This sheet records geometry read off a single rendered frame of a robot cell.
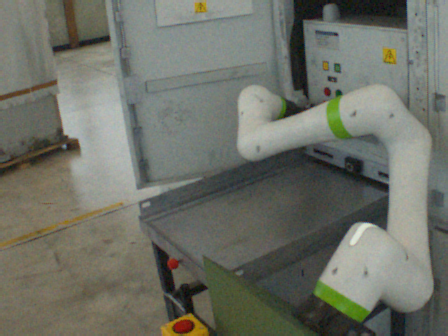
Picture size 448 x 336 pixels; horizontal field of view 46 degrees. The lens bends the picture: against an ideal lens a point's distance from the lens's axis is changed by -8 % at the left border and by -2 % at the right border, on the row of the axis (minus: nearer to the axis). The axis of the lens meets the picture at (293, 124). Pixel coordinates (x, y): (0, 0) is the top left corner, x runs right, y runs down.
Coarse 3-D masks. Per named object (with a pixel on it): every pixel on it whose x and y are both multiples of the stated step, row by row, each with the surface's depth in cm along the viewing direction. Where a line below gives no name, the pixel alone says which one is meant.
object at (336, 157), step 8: (320, 144) 209; (320, 152) 209; (328, 152) 205; (336, 152) 201; (344, 152) 199; (328, 160) 206; (336, 160) 203; (360, 160) 192; (368, 160) 190; (344, 168) 200; (368, 168) 190; (376, 168) 187; (384, 168) 184; (368, 176) 191; (376, 176) 188; (384, 176) 185
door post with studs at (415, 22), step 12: (408, 0) 154; (420, 0) 150; (408, 12) 155; (420, 12) 151; (408, 24) 156; (420, 24) 152; (408, 36) 157; (420, 36) 153; (420, 48) 154; (420, 60) 156; (420, 72) 157; (420, 84) 158; (420, 96) 159; (420, 108) 160; (420, 120) 162; (420, 312) 183; (420, 324) 184
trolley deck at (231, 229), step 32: (256, 192) 191; (288, 192) 189; (320, 192) 187; (352, 192) 185; (160, 224) 173; (192, 224) 171; (224, 224) 170; (256, 224) 169; (288, 224) 167; (320, 224) 166; (384, 224) 163; (192, 256) 153; (224, 256) 152; (256, 256) 151; (320, 256) 148; (288, 288) 142
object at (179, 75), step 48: (144, 0) 186; (192, 0) 190; (240, 0) 195; (144, 48) 191; (192, 48) 197; (240, 48) 203; (144, 96) 196; (192, 96) 202; (144, 144) 201; (192, 144) 207
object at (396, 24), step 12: (336, 24) 185; (348, 24) 181; (360, 24) 181; (372, 24) 179; (384, 24) 177; (396, 24) 176; (408, 48) 164; (408, 60) 165; (408, 72) 166; (408, 84) 167; (408, 96) 168
